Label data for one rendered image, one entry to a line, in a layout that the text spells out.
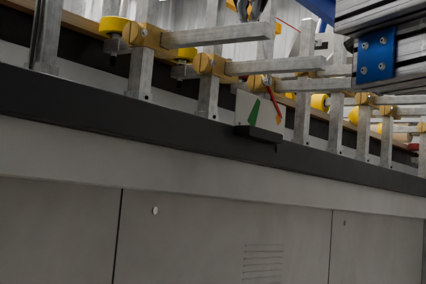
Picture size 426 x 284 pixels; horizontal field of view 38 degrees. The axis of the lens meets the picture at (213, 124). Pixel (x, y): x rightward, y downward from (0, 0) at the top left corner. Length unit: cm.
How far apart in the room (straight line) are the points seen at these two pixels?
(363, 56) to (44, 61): 56
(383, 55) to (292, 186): 92
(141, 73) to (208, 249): 76
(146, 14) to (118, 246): 60
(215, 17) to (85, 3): 429
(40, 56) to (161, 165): 41
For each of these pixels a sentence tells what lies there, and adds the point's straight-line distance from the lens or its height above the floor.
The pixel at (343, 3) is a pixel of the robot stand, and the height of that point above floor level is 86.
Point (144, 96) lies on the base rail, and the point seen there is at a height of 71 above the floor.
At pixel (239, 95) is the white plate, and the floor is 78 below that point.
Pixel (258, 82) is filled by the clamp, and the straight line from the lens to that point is 171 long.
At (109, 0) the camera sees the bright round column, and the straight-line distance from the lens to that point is 578.
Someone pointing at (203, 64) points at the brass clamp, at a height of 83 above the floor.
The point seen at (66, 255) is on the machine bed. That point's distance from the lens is 149.
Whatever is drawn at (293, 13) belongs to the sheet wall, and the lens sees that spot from 1190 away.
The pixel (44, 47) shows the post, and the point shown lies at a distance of 115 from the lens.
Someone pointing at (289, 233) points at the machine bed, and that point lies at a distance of 233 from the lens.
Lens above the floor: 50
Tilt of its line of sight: 7 degrees up
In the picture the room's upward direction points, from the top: 5 degrees clockwise
